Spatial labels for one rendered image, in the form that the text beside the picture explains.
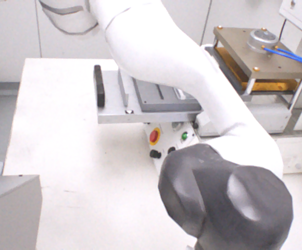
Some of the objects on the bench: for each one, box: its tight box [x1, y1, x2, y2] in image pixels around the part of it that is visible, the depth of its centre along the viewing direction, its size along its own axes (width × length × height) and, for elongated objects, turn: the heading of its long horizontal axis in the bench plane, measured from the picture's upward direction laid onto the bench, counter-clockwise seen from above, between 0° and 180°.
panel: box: [143, 121, 196, 179], centre depth 100 cm, size 2×30×19 cm, turn 3°
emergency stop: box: [149, 130, 158, 142], centre depth 103 cm, size 2×4×4 cm, turn 3°
